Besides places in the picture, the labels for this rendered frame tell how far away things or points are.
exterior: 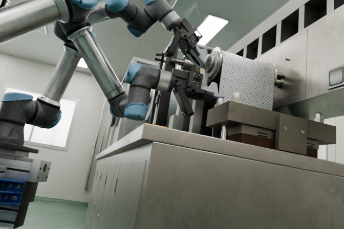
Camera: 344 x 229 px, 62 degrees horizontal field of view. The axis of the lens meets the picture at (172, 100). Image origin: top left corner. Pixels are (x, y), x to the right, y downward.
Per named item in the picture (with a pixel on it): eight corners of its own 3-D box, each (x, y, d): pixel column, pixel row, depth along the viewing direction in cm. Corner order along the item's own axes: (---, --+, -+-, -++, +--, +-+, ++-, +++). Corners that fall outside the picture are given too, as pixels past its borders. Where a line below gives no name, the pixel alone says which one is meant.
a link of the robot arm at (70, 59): (16, 118, 136) (67, 17, 140) (44, 126, 148) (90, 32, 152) (27, 127, 129) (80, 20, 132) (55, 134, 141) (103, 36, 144)
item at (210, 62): (213, 61, 111) (205, 75, 116) (217, 62, 112) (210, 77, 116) (210, 50, 117) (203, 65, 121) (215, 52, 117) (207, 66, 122)
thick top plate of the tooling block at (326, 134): (206, 126, 99) (207, 109, 101) (301, 146, 109) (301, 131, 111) (228, 119, 84) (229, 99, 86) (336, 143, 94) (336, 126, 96)
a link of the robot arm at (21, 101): (-10, 117, 125) (0, 88, 129) (19, 124, 136) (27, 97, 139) (4, 117, 118) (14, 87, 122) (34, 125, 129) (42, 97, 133)
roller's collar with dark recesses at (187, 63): (179, 70, 143) (181, 59, 145) (191, 73, 145) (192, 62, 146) (184, 66, 137) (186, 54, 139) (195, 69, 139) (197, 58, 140)
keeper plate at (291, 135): (274, 149, 87) (276, 114, 90) (301, 155, 89) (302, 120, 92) (279, 149, 84) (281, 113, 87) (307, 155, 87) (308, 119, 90)
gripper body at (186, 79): (205, 74, 104) (174, 66, 101) (202, 96, 101) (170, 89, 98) (197, 79, 111) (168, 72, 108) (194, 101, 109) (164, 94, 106)
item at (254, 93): (215, 117, 106) (220, 71, 110) (270, 130, 111) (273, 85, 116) (216, 117, 105) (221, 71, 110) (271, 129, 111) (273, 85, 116)
